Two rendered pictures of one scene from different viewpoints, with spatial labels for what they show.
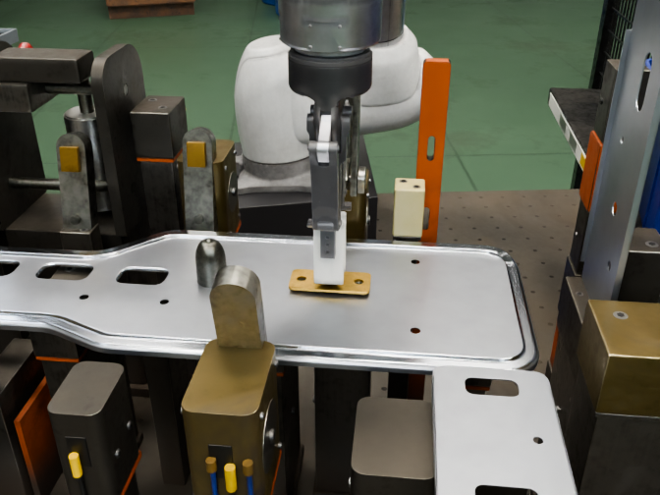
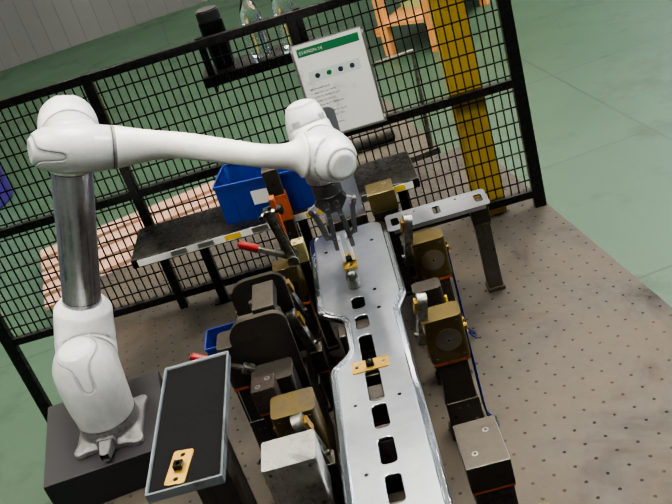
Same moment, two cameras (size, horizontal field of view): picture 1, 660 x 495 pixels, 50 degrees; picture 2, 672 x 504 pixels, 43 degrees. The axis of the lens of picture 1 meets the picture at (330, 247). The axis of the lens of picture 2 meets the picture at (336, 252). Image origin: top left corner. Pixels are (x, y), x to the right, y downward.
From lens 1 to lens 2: 2.24 m
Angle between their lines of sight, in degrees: 78
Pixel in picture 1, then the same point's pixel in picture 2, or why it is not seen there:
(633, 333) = (382, 188)
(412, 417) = not seen: hidden behind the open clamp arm
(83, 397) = (430, 283)
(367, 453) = not seen: hidden behind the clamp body
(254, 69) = (101, 357)
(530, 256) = (179, 343)
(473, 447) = (421, 217)
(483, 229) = (144, 367)
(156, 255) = (341, 306)
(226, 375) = (425, 236)
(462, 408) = not seen: hidden behind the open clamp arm
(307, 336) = (383, 255)
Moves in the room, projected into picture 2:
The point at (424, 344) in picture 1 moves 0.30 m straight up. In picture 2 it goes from (378, 236) to (349, 137)
